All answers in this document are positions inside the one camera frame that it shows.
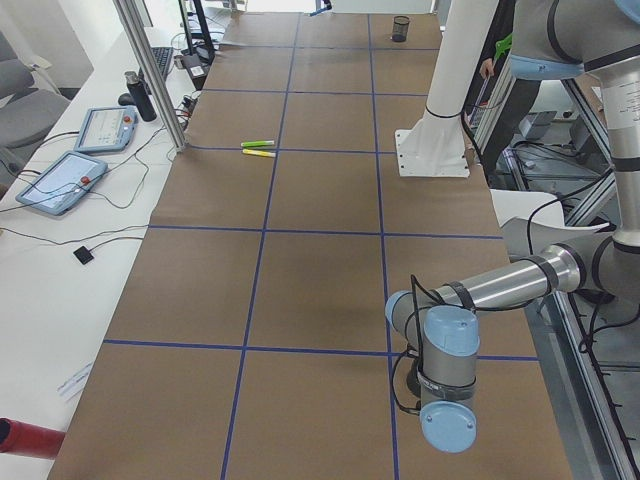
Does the blue marker pen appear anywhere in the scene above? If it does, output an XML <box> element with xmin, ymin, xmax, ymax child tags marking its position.
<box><xmin>308</xmin><ymin>4</ymin><xmax>333</xmax><ymax>17</ymax></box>

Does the red fire extinguisher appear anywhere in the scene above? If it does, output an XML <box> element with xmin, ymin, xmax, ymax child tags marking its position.
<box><xmin>1</xmin><ymin>418</ymin><xmax>66</xmax><ymax>460</ymax></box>

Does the white camera stand column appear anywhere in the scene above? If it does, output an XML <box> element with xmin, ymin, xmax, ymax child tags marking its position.
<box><xmin>393</xmin><ymin>0</ymin><xmax>496</xmax><ymax>179</ymax></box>

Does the white camera stand base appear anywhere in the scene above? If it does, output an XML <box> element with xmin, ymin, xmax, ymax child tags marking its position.
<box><xmin>394</xmin><ymin>115</ymin><xmax>470</xmax><ymax>178</ymax></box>

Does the yellow highlighter pen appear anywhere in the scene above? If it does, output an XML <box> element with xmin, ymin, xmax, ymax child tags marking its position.
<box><xmin>242</xmin><ymin>149</ymin><xmax>276</xmax><ymax>158</ymax></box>

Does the grey aluminium frame post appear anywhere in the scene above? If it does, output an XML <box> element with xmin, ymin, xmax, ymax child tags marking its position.
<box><xmin>113</xmin><ymin>0</ymin><xmax>186</xmax><ymax>152</ymax></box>

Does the brown paper table mat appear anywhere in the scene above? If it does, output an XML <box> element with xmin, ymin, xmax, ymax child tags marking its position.
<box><xmin>50</xmin><ymin>13</ymin><xmax>571</xmax><ymax>479</ymax></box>

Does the near black mesh cup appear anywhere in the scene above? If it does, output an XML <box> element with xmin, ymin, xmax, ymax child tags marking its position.
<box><xmin>391</xmin><ymin>15</ymin><xmax>410</xmax><ymax>43</ymax></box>

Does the upper blue teach pendant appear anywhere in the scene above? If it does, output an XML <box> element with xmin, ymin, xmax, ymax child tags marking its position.
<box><xmin>74</xmin><ymin>106</ymin><xmax>137</xmax><ymax>154</ymax></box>

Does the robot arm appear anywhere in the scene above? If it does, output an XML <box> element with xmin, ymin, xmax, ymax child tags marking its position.
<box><xmin>385</xmin><ymin>1</ymin><xmax>639</xmax><ymax>453</ymax></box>

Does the small black square puck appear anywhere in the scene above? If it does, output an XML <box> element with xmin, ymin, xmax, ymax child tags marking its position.
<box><xmin>73</xmin><ymin>246</ymin><xmax>94</xmax><ymax>265</ymax></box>

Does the black water bottle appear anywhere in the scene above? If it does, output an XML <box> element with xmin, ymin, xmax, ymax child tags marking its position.
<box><xmin>124</xmin><ymin>71</ymin><xmax>157</xmax><ymax>122</ymax></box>

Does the green highlighter pen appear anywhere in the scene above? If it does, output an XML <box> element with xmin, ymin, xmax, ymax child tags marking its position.
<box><xmin>241</xmin><ymin>140</ymin><xmax>275</xmax><ymax>149</ymax></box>

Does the blue teach pendant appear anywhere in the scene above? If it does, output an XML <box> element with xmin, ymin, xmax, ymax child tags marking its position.
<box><xmin>15</xmin><ymin>151</ymin><xmax>108</xmax><ymax>216</ymax></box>
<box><xmin>74</xmin><ymin>106</ymin><xmax>137</xmax><ymax>154</ymax></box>

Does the lower blue teach pendant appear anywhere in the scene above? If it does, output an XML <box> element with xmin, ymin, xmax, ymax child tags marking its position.
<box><xmin>15</xmin><ymin>151</ymin><xmax>108</xmax><ymax>216</ymax></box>

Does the black keyboard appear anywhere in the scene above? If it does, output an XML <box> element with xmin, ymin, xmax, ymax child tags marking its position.
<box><xmin>151</xmin><ymin>46</ymin><xmax>174</xmax><ymax>80</ymax></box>

